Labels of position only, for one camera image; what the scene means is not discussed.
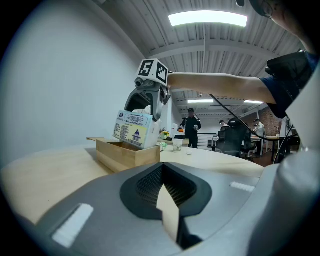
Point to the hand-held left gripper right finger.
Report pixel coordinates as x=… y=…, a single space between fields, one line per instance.
x=220 y=200

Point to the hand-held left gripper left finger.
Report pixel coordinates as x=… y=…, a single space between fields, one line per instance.
x=100 y=220

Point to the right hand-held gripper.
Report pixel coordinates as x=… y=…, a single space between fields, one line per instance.
x=152 y=72

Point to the light blue tissue pack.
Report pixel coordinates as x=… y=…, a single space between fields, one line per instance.
x=132 y=127

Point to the person's right forearm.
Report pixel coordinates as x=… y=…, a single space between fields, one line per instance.
x=220 y=83

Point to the yellow flower pot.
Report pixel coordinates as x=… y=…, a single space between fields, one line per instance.
x=165 y=135

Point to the clear bottle green label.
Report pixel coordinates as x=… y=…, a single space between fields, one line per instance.
x=162 y=147

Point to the clear plastic cup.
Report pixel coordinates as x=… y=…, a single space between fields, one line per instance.
x=177 y=145

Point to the open wooden box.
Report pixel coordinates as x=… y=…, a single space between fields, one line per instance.
x=125 y=157

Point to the crumpled white paper scrap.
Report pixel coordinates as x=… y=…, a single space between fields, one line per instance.
x=189 y=153

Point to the small ceiling light panel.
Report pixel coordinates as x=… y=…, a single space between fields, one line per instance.
x=253 y=102
x=200 y=101

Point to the black office chair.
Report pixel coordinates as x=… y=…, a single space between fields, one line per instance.
x=233 y=140

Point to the large ceiling light panel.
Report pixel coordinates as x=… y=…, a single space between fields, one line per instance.
x=207 y=18

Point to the person's navy shirt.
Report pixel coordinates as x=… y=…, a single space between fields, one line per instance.
x=282 y=92

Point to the black chest monitor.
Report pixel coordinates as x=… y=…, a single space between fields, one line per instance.
x=287 y=66

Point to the person's glasses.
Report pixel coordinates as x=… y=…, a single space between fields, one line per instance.
x=267 y=8

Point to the person's head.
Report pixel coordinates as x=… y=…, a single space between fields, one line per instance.
x=290 y=17

